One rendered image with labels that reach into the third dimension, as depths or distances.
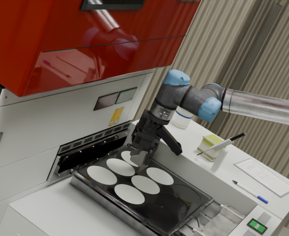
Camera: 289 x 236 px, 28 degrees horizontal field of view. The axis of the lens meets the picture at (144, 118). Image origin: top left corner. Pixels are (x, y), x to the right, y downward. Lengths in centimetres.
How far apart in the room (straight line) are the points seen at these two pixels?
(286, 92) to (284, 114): 215
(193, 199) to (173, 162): 19
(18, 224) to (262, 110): 81
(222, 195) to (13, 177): 76
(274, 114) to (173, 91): 33
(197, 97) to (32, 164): 53
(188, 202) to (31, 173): 53
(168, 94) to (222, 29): 207
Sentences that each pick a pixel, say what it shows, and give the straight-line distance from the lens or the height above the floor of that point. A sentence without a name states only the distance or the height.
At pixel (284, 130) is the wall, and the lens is 407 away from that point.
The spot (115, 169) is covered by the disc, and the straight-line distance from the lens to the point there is 191.
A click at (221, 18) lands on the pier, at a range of 382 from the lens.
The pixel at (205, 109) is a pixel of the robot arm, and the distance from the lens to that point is 177.
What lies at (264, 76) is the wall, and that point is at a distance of 401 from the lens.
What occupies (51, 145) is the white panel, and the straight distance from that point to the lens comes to 170.
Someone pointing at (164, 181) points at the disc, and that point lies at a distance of 197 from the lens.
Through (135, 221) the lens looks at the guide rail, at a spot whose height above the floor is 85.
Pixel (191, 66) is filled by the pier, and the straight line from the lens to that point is 390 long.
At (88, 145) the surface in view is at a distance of 188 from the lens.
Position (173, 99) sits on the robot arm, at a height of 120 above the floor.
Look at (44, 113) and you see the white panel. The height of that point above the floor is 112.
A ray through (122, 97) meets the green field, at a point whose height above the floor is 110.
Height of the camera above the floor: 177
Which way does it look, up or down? 21 degrees down
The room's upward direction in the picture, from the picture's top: 25 degrees clockwise
